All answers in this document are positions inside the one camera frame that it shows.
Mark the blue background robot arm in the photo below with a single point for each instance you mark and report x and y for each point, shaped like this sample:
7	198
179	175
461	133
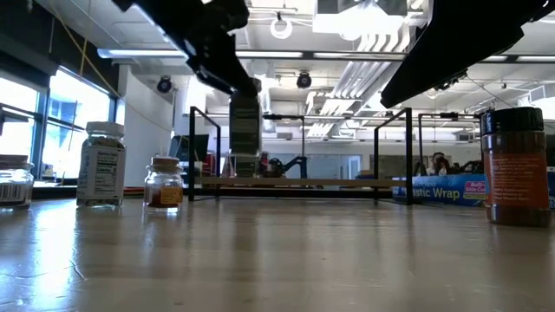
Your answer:
297	162

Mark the black metal frame rig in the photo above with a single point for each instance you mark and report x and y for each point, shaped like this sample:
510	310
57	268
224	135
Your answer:
448	115

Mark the black background robot arm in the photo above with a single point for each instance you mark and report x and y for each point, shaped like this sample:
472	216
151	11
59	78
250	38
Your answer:
470	167

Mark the black ceiling camera cluster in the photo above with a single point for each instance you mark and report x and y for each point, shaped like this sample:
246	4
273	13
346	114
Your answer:
446	80

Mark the black round ceiling spotlight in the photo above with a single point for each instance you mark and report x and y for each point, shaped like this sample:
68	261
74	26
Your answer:
304	80
165	85

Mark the white-lid bagel seasoning jar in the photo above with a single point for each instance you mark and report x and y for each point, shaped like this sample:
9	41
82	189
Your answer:
102	169

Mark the large window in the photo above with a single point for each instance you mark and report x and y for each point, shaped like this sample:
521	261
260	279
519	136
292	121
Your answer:
73	130

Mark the black-lid jar orange label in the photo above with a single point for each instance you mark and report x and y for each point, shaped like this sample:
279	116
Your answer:
516	182

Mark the blue plastic wrap box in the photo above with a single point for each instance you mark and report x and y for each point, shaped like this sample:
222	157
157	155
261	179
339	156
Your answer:
433	190

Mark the long ceiling light bar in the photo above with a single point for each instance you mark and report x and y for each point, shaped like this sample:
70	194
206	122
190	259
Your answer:
143	53

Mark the red notebook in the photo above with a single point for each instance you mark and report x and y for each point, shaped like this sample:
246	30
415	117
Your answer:
134	189

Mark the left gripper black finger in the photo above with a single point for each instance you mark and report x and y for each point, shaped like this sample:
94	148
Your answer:
225	69

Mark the white ceiling vent unit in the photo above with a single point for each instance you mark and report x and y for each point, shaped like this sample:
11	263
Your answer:
347	17

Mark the person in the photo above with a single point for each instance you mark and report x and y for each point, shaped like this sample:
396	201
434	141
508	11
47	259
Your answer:
439	162

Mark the dark computer monitor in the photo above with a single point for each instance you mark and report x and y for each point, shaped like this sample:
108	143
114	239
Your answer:
182	147

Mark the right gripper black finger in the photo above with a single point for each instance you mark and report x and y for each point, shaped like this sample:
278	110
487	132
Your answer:
477	39
427	30

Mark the small cork-top glass jar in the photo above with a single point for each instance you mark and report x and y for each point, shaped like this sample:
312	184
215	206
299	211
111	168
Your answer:
164	190
15	186

